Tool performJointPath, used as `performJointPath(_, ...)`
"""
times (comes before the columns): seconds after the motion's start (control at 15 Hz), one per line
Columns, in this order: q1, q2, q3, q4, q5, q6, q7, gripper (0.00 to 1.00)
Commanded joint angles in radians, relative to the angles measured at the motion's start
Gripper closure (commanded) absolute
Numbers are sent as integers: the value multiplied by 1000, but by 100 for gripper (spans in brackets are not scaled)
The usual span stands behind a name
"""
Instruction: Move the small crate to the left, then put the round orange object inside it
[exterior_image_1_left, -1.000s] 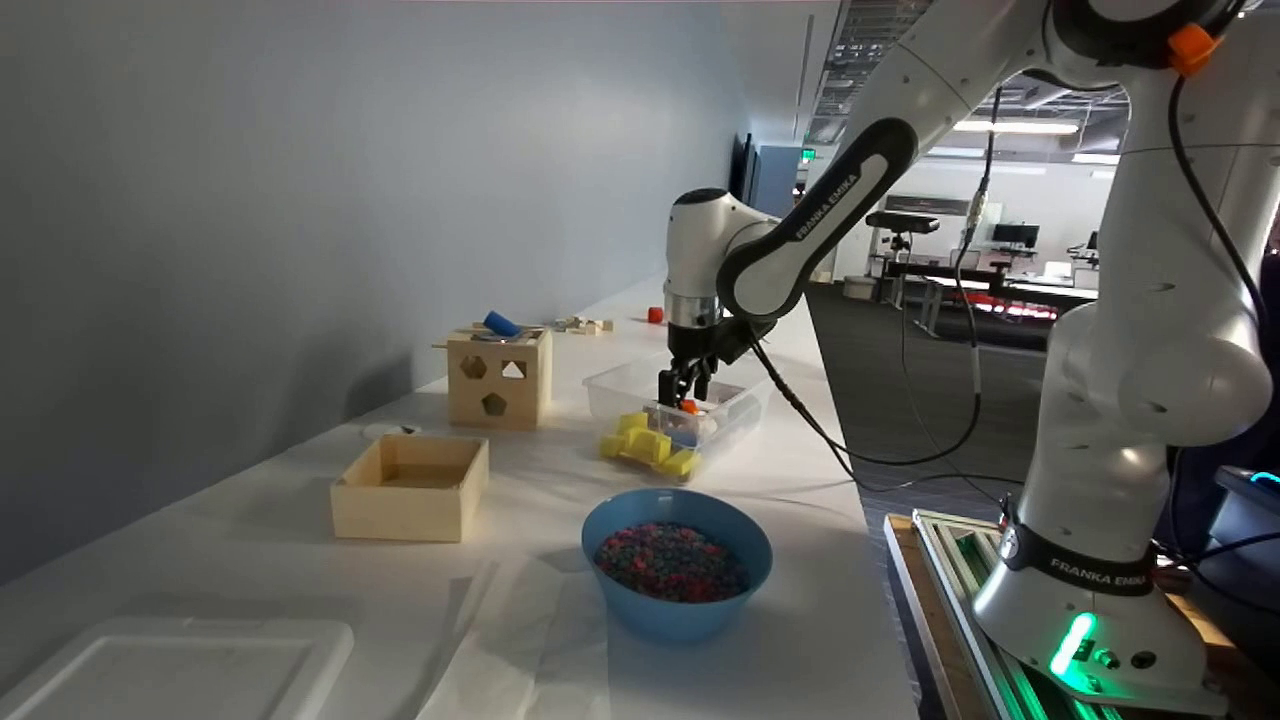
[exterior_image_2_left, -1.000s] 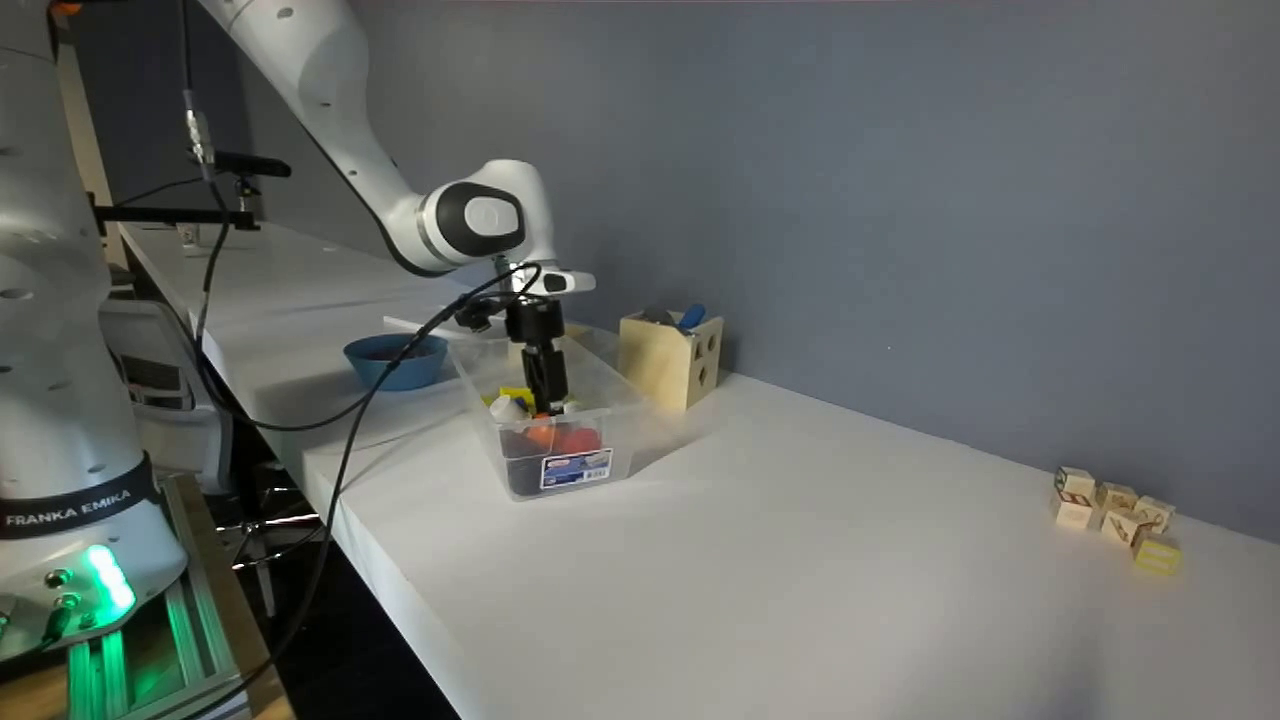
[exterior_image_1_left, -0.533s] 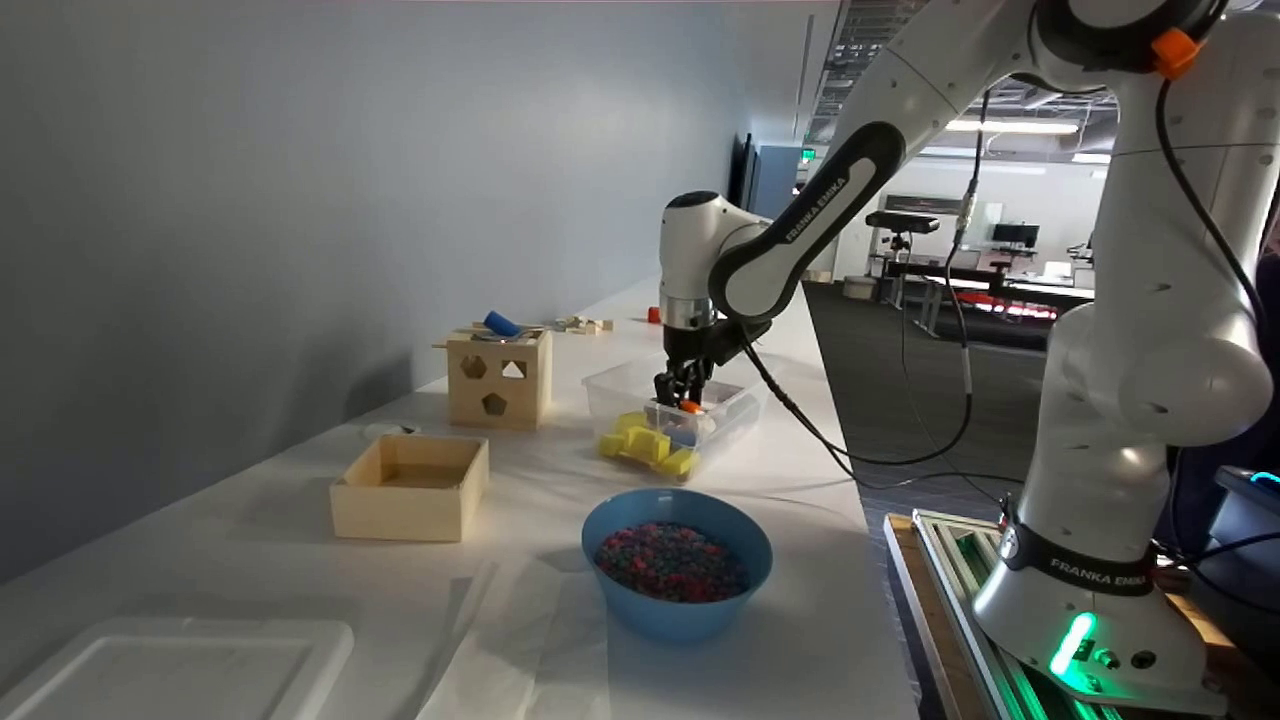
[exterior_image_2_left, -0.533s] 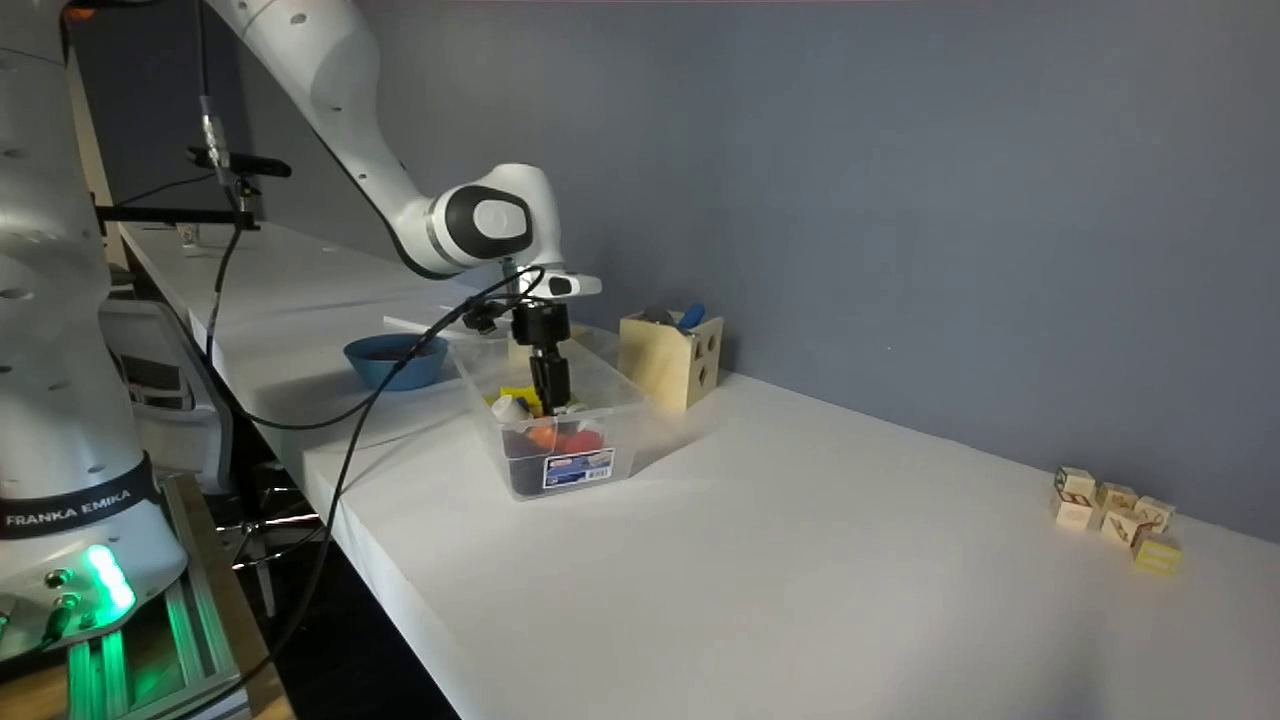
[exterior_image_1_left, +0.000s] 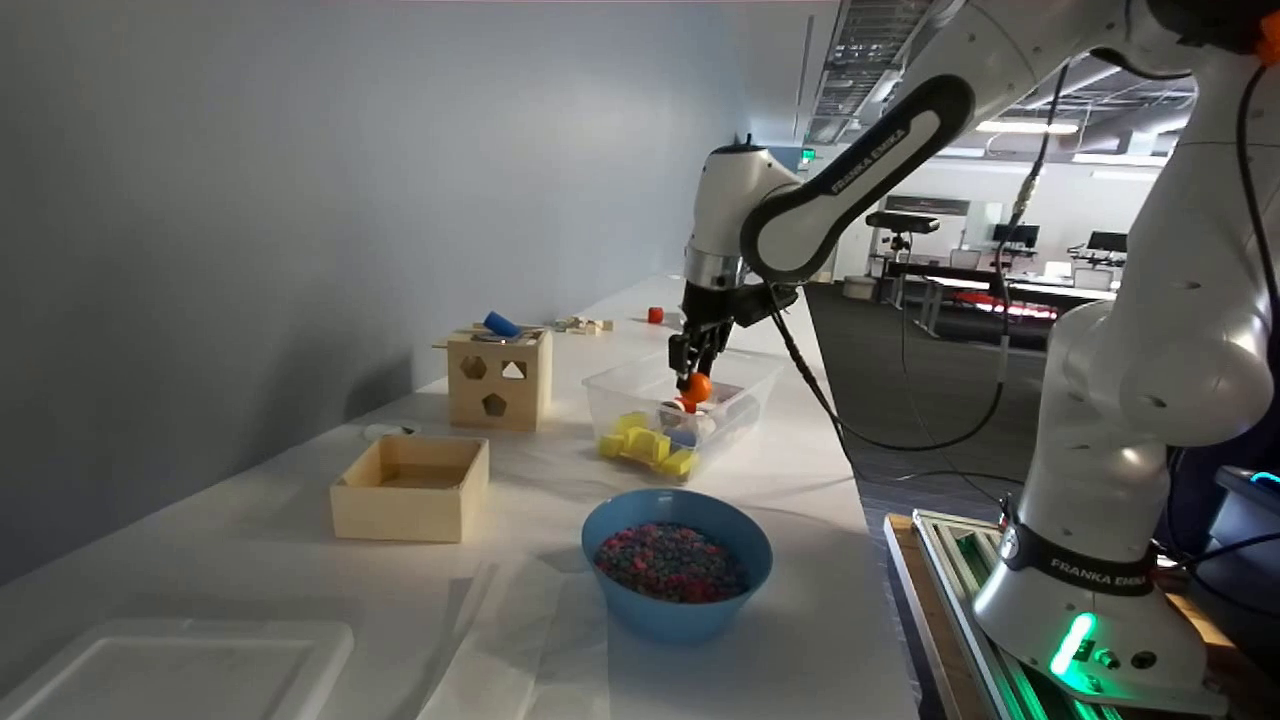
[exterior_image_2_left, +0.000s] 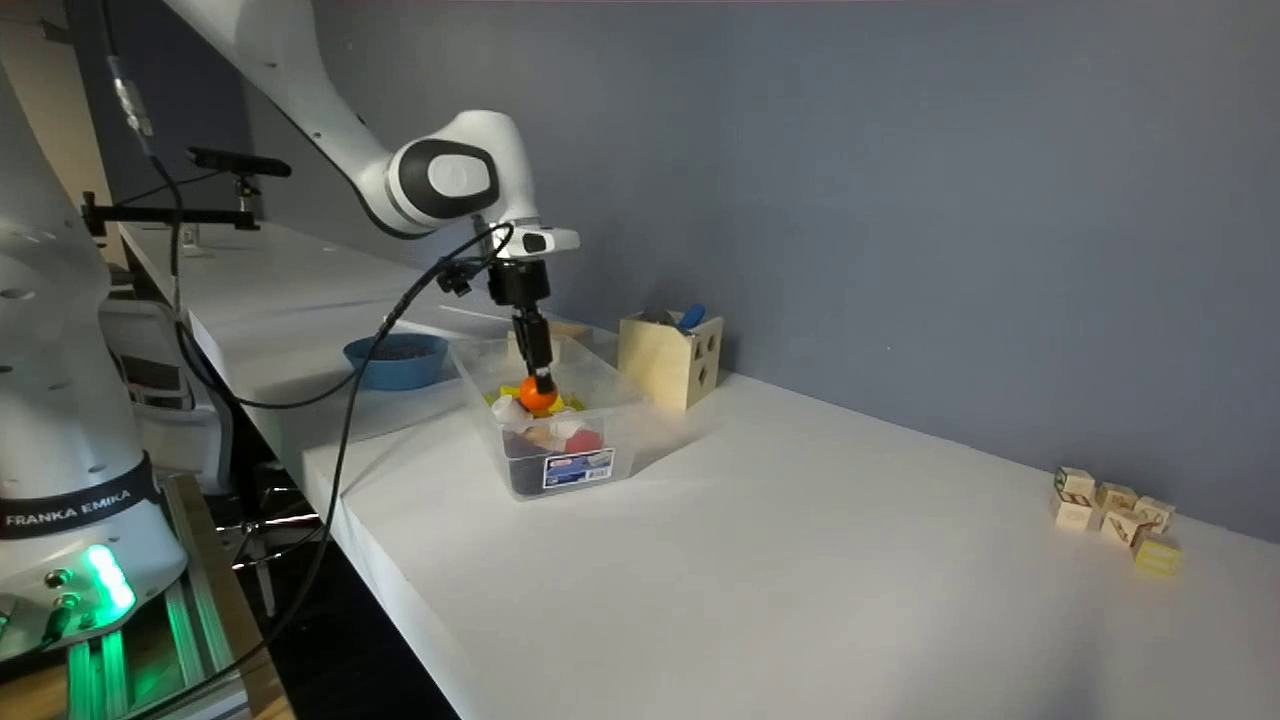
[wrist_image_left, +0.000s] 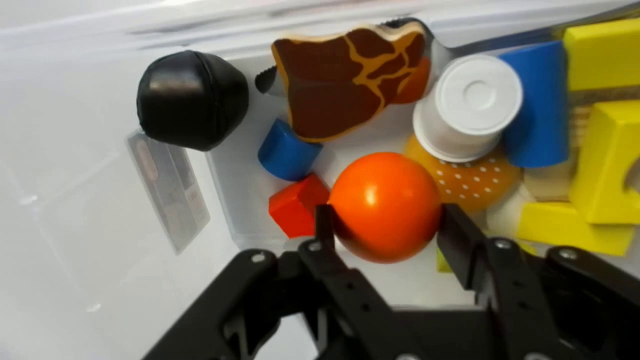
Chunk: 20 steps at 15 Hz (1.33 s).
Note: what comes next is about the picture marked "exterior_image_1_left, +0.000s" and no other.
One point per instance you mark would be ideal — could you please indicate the ceiling light strip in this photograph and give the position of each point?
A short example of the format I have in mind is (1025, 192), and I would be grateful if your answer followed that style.
(1025, 125)

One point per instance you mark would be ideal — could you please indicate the small wooden crate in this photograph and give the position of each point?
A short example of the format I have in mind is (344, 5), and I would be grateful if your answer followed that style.
(401, 512)

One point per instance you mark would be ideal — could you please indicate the blue bowl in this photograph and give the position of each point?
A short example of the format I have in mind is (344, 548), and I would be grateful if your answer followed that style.
(680, 612)

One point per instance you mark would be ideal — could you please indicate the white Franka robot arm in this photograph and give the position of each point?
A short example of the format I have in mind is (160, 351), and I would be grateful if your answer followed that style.
(1162, 347)

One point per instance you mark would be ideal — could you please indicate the background lab desk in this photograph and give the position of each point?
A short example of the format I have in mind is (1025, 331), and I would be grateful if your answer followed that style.
(986, 285)

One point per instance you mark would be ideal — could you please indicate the clear plastic bin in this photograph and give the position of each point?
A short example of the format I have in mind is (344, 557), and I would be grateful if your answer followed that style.
(746, 386)

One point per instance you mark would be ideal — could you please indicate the orange ball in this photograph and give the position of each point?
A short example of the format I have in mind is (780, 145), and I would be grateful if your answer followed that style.
(697, 395)

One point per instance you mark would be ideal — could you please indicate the blue shape block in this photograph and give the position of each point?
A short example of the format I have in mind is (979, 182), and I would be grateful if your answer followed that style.
(502, 326)

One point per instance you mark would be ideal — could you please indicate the multicolour beads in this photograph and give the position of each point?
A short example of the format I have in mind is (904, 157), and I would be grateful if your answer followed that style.
(667, 562)

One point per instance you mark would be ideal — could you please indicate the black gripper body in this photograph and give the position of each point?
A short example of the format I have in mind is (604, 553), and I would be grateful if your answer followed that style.
(705, 319)

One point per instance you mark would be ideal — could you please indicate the wooden letter cube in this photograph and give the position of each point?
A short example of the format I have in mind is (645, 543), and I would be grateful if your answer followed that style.
(602, 326)
(585, 326)

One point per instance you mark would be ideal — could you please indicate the yellow wedge block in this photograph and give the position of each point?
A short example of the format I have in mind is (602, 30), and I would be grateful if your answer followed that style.
(626, 441)

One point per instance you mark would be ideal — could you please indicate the yellow rectangular block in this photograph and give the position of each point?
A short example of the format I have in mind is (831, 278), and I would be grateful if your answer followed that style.
(670, 461)

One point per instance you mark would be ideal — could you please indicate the thin clear plastic sheet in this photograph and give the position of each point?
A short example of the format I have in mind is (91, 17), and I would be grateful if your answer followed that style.
(512, 641)

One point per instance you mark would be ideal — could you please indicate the wooden shape sorter box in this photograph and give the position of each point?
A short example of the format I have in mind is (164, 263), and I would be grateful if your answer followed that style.
(502, 386)

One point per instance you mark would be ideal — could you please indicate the small red object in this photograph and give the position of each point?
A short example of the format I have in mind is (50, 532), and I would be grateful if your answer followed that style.
(652, 312)

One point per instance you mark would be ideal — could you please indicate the black monitor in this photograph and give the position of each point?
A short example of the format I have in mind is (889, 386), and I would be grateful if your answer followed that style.
(1012, 238)

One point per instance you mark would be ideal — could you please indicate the large clear plastic lid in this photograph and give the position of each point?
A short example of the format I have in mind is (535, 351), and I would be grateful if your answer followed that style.
(173, 674)

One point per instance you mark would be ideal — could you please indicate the black camera tripod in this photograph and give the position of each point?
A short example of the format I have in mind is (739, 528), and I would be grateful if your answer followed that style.
(903, 225)

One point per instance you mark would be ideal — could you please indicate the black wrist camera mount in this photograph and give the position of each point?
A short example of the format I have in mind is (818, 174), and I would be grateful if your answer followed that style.
(768, 304)

